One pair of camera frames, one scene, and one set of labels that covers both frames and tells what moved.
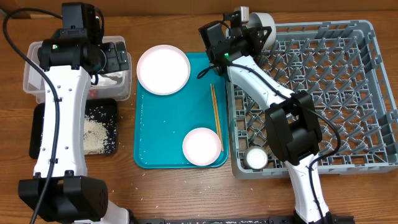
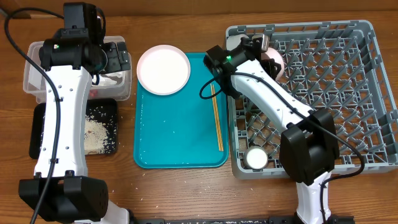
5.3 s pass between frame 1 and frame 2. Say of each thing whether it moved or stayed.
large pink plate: stayed
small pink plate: moved
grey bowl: moved
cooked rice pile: stayed
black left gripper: stayed
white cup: stayed
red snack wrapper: stayed
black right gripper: moved
